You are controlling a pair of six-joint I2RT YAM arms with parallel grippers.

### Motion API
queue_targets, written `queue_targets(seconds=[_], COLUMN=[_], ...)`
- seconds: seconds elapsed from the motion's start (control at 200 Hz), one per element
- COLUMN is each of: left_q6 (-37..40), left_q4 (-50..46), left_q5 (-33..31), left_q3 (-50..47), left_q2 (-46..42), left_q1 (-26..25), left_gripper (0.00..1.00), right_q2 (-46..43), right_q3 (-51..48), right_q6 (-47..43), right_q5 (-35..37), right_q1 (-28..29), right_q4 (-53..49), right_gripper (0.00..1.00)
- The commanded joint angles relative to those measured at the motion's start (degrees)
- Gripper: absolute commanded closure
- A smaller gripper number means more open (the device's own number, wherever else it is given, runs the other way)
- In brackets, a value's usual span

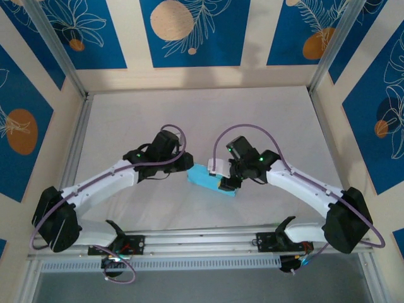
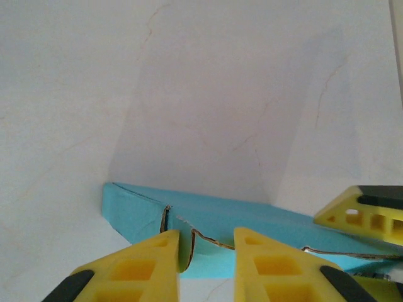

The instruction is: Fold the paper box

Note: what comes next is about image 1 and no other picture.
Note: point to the black electronics module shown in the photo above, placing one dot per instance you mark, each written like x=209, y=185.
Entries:
x=115, y=267
x=288, y=265

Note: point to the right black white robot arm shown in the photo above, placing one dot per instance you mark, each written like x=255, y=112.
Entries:
x=341, y=214

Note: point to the left aluminium frame leg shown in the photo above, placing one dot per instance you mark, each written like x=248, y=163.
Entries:
x=28, y=284

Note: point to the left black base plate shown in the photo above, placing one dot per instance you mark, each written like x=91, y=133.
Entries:
x=135, y=244

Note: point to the aluminium frame post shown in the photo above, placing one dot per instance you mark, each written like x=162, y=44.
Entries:
x=337, y=41
x=57, y=47

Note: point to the aluminium frame leg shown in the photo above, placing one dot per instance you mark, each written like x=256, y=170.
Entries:
x=28, y=284
x=370, y=284

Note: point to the right aluminium frame post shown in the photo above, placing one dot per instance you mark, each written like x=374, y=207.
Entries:
x=337, y=41

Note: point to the left aluminium frame post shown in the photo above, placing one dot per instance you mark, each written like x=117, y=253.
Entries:
x=57, y=47

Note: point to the white blue paper box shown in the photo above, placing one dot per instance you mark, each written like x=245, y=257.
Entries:
x=202, y=178

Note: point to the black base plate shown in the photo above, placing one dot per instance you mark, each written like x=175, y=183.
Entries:
x=135, y=244
x=266, y=241

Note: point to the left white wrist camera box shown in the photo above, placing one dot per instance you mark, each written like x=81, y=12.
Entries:
x=219, y=167

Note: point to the long aluminium frame rail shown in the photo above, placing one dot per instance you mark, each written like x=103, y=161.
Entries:
x=205, y=243

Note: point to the left black electronics module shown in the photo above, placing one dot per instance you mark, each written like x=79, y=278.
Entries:
x=115, y=267

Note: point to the white table sheet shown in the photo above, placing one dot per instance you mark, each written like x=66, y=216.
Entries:
x=189, y=110

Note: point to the right aluminium frame leg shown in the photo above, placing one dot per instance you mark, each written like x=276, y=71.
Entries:
x=370, y=284

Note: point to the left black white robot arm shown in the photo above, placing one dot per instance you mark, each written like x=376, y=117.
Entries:
x=85, y=202

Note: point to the right black electronics module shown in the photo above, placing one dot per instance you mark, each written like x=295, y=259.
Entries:
x=288, y=265

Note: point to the aluminium side rail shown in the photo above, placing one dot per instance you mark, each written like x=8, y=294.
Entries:
x=81, y=126

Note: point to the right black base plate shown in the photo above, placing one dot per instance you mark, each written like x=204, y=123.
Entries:
x=266, y=241

